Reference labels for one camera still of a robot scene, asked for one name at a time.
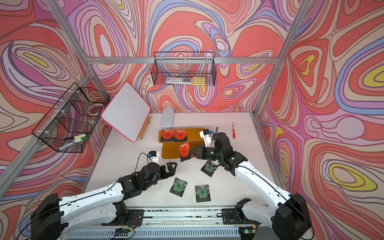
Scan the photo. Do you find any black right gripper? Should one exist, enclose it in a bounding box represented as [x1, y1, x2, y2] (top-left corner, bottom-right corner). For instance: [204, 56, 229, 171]
[189, 144, 223, 160]

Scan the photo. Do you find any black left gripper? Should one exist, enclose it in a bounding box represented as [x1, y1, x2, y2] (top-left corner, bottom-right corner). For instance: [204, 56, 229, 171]
[142, 161, 178, 192]

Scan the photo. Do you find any red tea bag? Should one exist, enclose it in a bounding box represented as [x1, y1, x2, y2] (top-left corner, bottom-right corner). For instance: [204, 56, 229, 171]
[178, 143, 192, 162]
[160, 130, 175, 143]
[174, 130, 188, 142]

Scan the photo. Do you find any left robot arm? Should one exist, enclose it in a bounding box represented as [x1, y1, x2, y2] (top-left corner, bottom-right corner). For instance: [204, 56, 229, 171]
[31, 162, 177, 240]

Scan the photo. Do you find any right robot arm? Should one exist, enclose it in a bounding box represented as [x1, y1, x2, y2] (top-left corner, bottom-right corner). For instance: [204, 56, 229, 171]
[190, 129, 313, 240]

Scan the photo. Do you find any green tea bag small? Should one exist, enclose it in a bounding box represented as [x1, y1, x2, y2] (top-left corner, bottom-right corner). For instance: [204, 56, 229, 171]
[170, 178, 188, 197]

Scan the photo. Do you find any yellow wooden two-tier shelf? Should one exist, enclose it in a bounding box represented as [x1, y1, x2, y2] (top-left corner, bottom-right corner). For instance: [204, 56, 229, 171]
[158, 128, 205, 160]

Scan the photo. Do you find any green tea bag large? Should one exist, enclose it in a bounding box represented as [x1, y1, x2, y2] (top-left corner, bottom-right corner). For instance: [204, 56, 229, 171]
[195, 185, 211, 203]

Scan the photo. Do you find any red whiteboard marker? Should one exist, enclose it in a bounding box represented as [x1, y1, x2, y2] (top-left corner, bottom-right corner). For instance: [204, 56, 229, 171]
[232, 122, 236, 139]

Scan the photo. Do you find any white plastic box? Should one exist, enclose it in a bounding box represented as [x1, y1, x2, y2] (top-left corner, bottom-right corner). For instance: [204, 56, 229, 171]
[161, 108, 175, 130]

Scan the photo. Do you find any wooden whiteboard stand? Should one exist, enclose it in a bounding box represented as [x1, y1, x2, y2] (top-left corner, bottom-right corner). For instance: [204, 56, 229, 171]
[138, 116, 151, 140]

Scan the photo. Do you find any pink-framed whiteboard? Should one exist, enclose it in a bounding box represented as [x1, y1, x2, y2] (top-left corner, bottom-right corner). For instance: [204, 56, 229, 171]
[101, 83, 151, 143]

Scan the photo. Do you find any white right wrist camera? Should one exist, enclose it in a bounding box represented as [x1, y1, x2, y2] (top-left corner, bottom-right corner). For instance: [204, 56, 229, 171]
[199, 129, 214, 148]

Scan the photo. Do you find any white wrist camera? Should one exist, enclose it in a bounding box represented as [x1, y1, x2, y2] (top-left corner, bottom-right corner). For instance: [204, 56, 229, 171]
[148, 151, 160, 164]
[199, 129, 214, 148]

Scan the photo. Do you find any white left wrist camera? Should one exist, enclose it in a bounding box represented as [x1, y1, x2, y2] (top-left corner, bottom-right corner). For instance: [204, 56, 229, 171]
[148, 151, 160, 164]

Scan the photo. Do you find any black wire basket back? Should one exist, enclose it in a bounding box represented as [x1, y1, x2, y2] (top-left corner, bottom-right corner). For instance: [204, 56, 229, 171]
[151, 51, 217, 86]

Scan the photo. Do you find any black wire basket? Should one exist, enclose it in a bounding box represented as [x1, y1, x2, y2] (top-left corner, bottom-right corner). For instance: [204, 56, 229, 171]
[151, 51, 217, 86]
[32, 83, 110, 153]

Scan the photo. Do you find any black wire basket left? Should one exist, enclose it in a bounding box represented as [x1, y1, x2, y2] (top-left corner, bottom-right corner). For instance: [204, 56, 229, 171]
[32, 83, 110, 153]

